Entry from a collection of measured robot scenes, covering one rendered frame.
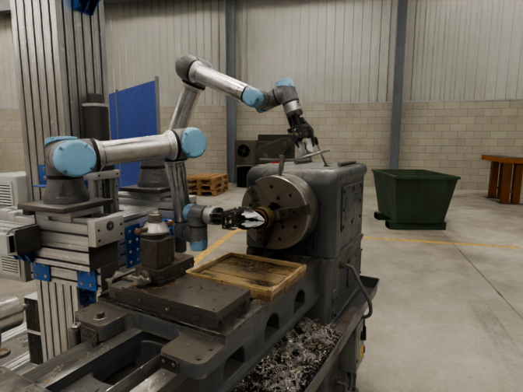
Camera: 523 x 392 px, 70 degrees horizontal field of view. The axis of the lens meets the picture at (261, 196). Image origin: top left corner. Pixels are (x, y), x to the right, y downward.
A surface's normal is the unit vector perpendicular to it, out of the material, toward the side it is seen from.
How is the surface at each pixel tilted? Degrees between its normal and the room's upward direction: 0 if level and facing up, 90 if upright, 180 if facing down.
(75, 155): 91
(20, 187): 90
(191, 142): 89
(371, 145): 90
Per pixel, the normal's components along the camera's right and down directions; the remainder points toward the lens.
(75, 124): 0.93, 0.06
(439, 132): -0.24, 0.14
